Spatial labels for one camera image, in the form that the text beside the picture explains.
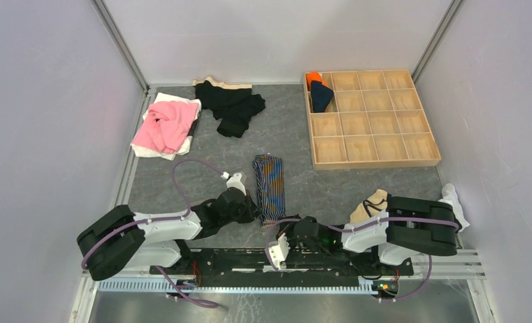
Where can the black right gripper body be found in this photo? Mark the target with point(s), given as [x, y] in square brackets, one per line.
[288, 229]

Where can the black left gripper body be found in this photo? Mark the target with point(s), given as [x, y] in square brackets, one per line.
[243, 214]

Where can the navy striped boxer underwear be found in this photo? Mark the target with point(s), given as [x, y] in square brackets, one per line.
[268, 170]

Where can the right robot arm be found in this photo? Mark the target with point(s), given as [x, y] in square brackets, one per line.
[393, 228]

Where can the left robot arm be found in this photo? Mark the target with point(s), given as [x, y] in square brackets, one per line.
[124, 239]

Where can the black underwear pile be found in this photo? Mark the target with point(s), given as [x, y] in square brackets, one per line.
[233, 104]

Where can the beige garment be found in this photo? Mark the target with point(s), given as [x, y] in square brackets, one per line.
[370, 207]

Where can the pink garment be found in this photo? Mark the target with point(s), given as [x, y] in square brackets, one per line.
[166, 125]

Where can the wooden compartment tray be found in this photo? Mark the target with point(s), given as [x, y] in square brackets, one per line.
[375, 120]

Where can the navy rolled garment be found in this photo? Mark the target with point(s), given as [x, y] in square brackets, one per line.
[321, 96]

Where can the white black garment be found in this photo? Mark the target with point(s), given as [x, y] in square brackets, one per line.
[450, 197]

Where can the orange rolled garment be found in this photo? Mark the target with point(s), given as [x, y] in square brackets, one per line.
[314, 77]

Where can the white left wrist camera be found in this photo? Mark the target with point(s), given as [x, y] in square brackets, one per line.
[235, 180]

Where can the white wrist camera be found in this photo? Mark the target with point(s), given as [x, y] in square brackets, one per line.
[235, 180]
[278, 252]

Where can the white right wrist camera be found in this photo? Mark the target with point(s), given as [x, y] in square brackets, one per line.
[278, 252]

